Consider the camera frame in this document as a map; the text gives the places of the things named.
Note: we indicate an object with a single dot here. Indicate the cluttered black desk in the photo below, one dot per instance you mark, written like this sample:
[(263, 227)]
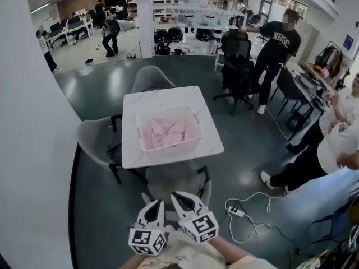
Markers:
[(311, 83)]

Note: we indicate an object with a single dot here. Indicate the person's right forearm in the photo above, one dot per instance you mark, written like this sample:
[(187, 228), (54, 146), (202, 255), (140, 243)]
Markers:
[(230, 251)]

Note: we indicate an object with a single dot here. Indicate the white translucent plastic bin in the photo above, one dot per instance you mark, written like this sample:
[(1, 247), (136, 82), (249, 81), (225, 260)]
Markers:
[(171, 148)]

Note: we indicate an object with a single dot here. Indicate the white marble table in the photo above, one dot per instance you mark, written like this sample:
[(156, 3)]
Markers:
[(157, 99)]

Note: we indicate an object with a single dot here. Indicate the pink clothes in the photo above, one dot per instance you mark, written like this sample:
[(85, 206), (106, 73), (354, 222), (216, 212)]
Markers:
[(165, 133)]

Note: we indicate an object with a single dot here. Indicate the person's left forearm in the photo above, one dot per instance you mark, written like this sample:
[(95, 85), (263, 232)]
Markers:
[(134, 262)]

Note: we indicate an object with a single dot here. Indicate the person's cream printed shirt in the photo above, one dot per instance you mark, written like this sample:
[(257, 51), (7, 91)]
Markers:
[(190, 254)]

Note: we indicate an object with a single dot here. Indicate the white office desk row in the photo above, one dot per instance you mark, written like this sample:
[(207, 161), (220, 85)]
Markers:
[(70, 27)]

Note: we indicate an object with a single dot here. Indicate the black office chair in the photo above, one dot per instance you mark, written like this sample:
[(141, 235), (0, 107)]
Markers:
[(238, 66)]

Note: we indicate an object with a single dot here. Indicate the grey chair black legs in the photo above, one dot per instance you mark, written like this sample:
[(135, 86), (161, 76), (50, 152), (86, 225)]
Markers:
[(94, 139), (174, 178), (151, 78)]

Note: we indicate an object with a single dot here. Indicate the white storage shelf unit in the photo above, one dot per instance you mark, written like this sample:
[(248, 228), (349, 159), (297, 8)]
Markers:
[(196, 10)]

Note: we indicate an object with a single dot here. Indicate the black mesh chair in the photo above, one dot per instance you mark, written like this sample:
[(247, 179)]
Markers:
[(290, 88)]

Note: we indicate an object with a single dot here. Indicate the rack of hanging garments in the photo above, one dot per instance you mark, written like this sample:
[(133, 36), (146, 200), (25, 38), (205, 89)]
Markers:
[(332, 59)]

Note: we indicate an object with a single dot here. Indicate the white power strip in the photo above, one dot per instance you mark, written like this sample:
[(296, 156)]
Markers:
[(236, 211)]

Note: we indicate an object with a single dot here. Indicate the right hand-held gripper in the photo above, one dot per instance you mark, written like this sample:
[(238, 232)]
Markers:
[(200, 227)]

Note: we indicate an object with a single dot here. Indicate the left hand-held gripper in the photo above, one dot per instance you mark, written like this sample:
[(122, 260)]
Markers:
[(146, 240)]

